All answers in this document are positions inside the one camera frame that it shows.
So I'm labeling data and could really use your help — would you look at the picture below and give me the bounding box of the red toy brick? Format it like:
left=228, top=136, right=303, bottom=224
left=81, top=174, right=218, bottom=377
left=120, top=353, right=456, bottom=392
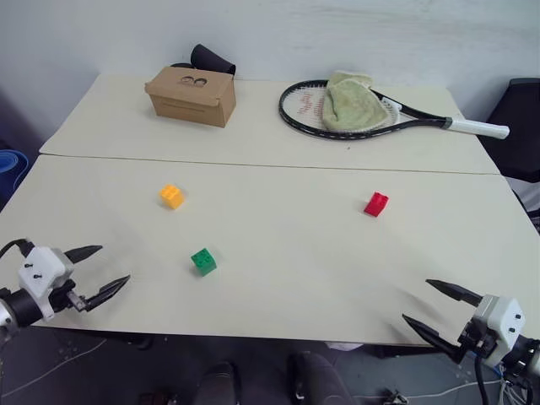
left=363, top=191, right=391, bottom=219

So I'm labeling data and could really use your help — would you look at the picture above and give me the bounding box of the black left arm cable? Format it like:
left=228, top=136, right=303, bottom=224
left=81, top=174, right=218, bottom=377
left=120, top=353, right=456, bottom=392
left=0, top=238, right=34, bottom=259

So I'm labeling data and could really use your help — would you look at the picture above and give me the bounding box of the black chair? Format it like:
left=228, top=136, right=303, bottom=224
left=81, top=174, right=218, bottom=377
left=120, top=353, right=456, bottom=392
left=478, top=77, right=540, bottom=183

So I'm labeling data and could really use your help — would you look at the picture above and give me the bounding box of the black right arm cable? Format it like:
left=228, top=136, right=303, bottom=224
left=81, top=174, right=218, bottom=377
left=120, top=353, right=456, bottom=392
left=473, top=353, right=493, bottom=405

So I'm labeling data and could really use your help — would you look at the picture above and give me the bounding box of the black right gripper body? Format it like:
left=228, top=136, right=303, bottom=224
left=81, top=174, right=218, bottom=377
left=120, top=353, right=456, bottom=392
left=456, top=294, right=500, bottom=365

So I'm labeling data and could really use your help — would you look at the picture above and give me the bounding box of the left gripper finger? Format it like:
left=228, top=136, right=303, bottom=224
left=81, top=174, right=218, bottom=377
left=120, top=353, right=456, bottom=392
left=84, top=274, right=132, bottom=313
left=65, top=245, right=104, bottom=266

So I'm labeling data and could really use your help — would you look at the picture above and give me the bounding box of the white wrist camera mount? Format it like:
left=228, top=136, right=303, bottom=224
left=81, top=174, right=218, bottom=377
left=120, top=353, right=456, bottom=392
left=475, top=294, right=527, bottom=369
left=18, top=246, right=76, bottom=322

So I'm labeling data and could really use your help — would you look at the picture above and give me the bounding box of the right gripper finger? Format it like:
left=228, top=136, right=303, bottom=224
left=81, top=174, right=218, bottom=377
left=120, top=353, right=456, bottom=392
left=402, top=313, right=464, bottom=365
left=425, top=278, right=483, bottom=308

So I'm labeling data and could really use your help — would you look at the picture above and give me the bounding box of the blue rolled object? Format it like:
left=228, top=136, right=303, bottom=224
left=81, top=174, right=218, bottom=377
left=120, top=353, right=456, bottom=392
left=0, top=148, right=30, bottom=204

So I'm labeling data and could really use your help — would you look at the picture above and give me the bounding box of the yellow toy brick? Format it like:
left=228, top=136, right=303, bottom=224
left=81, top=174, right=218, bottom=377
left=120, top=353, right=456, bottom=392
left=159, top=183, right=186, bottom=211

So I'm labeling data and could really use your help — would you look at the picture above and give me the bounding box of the black rolled mat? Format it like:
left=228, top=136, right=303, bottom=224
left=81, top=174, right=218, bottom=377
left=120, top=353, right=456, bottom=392
left=170, top=43, right=238, bottom=78

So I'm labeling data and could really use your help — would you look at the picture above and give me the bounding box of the brown cardboard box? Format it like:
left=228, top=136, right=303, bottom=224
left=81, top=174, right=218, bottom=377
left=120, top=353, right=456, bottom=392
left=143, top=65, right=237, bottom=129

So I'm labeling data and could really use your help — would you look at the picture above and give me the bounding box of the light green towel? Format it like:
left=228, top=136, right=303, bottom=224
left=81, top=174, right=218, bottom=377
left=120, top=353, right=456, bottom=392
left=321, top=71, right=391, bottom=132

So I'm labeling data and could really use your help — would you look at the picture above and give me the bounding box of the green toy brick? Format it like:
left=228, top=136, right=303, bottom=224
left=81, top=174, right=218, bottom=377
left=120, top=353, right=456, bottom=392
left=190, top=247, right=218, bottom=278

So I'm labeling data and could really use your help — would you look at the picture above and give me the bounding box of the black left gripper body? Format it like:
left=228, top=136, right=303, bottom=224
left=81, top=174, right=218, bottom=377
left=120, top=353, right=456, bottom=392
left=46, top=251, right=93, bottom=314

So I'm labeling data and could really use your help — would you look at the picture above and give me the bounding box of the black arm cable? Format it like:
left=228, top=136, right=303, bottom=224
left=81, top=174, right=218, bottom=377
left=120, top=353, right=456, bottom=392
left=0, top=238, right=34, bottom=259
left=473, top=353, right=493, bottom=405

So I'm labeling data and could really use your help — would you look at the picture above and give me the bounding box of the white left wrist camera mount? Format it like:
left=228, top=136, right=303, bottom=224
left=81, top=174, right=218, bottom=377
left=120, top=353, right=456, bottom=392
left=18, top=246, right=76, bottom=322

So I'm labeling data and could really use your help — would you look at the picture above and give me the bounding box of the dark rounded shape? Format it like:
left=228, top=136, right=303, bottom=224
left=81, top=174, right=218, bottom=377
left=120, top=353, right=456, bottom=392
left=287, top=351, right=354, bottom=405
left=194, top=361, right=242, bottom=405

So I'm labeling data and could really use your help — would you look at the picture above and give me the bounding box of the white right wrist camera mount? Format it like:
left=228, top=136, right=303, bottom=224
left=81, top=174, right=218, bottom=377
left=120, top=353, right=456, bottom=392
left=475, top=294, right=527, bottom=369

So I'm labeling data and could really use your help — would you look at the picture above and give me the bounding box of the white floor cable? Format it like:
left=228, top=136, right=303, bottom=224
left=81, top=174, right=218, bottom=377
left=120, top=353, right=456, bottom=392
left=417, top=378, right=504, bottom=398

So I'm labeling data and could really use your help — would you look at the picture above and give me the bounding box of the black tennis racket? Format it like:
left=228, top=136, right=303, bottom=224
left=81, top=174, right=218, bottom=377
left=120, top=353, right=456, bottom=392
left=278, top=78, right=511, bottom=142

